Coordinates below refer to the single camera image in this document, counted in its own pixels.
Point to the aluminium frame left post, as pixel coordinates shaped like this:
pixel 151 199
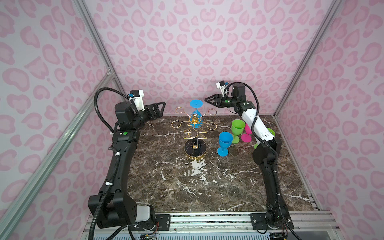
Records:
pixel 105 57

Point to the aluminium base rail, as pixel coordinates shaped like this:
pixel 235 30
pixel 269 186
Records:
pixel 308 225

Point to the aluminium frame post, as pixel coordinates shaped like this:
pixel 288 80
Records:
pixel 105 57
pixel 327 21

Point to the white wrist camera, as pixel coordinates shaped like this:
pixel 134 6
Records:
pixel 222 86
pixel 137 97

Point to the aluminium frame left diagonal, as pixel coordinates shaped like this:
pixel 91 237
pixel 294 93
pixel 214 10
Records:
pixel 19 207

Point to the aluminium frame right post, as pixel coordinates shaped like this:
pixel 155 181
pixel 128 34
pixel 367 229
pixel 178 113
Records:
pixel 327 21

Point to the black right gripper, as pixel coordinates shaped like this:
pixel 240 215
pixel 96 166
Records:
pixel 219 100

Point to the blue wine glass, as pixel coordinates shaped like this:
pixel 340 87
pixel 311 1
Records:
pixel 196 119
pixel 225 141

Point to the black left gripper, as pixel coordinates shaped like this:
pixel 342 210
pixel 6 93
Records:
pixel 151 109

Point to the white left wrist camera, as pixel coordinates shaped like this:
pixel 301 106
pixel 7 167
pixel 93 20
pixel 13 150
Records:
pixel 137 97

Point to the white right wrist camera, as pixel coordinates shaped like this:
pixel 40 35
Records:
pixel 222 86

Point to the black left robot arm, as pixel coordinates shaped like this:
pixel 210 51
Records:
pixel 112 206

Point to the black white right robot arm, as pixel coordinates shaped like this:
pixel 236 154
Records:
pixel 245 103

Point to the magenta wine glass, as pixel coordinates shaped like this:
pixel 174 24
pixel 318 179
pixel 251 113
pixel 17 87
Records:
pixel 247 136

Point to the gold wire glass rack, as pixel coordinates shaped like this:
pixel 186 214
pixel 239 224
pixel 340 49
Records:
pixel 195 145

